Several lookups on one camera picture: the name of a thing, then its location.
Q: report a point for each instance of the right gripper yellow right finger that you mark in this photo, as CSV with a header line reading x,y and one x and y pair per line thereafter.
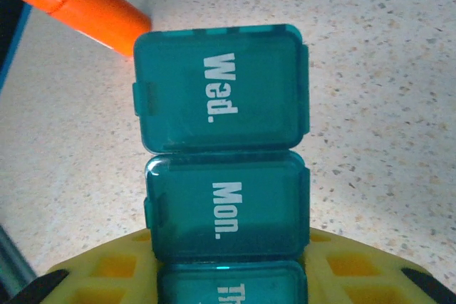
x,y
356,275

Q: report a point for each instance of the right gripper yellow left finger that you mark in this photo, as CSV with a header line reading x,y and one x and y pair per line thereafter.
x,y
107,275

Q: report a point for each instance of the teal pill box Thu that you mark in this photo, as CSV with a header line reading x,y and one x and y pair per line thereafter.
x,y
231,282

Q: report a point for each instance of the teal pill box Mon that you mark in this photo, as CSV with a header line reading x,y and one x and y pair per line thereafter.
x,y
228,208

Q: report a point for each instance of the teal pill box Wed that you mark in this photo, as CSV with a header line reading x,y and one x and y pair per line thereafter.
x,y
221,90

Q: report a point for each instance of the orange pill bottle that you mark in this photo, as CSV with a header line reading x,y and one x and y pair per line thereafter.
x,y
103,19

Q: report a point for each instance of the blue table edge strip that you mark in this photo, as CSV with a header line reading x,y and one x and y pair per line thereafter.
x,y
16,44

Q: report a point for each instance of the aluminium frame rail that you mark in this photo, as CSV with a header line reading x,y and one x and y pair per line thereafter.
x,y
14,261

